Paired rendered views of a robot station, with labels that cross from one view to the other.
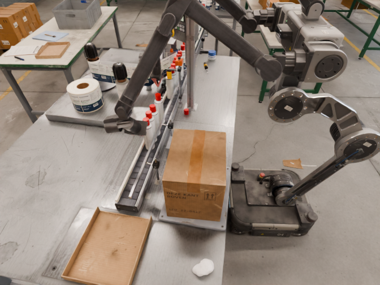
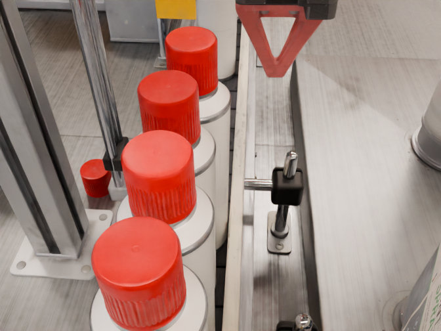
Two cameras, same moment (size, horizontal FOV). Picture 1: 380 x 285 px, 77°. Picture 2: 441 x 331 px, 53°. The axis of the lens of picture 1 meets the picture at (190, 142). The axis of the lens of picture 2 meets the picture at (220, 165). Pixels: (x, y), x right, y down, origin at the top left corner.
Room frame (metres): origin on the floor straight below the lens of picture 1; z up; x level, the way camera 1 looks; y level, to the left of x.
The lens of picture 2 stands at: (1.71, 0.12, 1.22)
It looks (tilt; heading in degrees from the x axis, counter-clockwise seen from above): 45 degrees down; 173
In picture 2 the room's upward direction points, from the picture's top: straight up
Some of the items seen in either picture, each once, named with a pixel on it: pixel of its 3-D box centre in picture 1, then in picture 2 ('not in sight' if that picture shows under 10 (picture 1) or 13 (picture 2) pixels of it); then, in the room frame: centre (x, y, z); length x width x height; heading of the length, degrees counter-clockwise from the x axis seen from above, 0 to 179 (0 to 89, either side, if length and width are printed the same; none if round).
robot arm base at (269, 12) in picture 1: (266, 17); not in sight; (1.32, -0.40, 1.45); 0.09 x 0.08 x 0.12; 178
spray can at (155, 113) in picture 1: (154, 120); not in sight; (1.07, 0.20, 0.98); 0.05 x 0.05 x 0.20
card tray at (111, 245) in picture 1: (111, 245); not in sight; (0.42, 0.33, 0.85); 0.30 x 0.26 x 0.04; 169
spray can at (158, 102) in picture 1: (159, 108); (216, 0); (1.18, 0.18, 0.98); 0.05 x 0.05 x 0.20
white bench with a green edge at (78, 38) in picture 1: (78, 59); not in sight; (3.10, 1.49, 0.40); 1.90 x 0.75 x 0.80; 178
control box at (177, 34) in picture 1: (182, 21); not in sight; (1.49, 0.04, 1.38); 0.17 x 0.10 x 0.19; 44
